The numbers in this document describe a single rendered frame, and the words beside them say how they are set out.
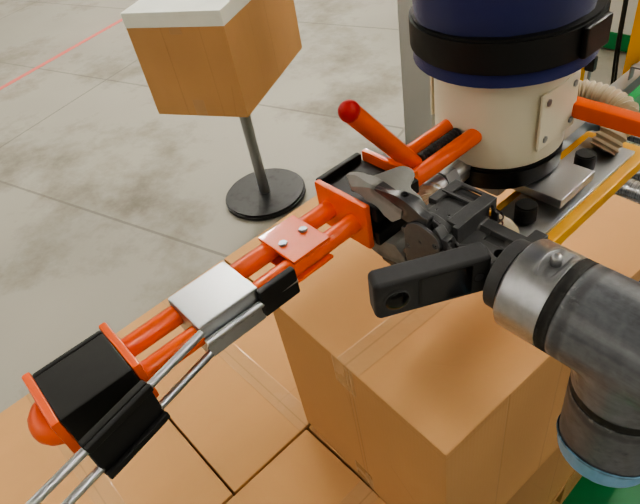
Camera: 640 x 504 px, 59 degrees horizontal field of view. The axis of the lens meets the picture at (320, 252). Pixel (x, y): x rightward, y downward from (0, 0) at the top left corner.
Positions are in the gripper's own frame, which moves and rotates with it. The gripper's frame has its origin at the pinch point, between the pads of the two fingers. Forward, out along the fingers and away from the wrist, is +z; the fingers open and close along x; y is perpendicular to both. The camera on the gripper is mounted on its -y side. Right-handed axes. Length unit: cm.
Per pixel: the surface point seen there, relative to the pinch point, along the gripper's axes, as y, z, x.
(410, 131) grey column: 127, 113, -94
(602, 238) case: 44, -10, -30
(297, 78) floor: 168, 251, -124
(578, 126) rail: 124, 37, -65
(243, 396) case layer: -9, 39, -70
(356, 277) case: 10.4, 15.2, -29.7
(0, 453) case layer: -58, 69, -69
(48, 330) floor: -37, 166, -124
